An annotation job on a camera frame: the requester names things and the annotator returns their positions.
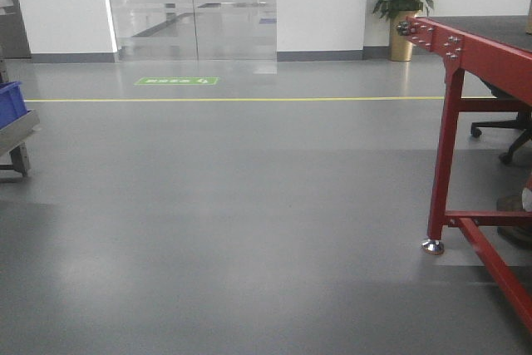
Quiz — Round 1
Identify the gold plant pot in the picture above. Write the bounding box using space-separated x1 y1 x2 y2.
389 10 420 62

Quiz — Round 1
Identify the red metal conveyor frame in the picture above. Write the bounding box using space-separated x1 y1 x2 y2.
397 17 531 327

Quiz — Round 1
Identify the blue plastic bin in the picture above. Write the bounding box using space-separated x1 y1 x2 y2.
0 81 28 128

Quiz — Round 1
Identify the grey metal cart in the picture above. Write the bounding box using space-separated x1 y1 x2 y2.
1 110 40 177

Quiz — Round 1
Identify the black office chair base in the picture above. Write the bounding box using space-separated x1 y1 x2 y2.
470 80 532 165

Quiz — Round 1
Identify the glass double door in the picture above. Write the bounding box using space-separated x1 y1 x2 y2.
109 0 277 61

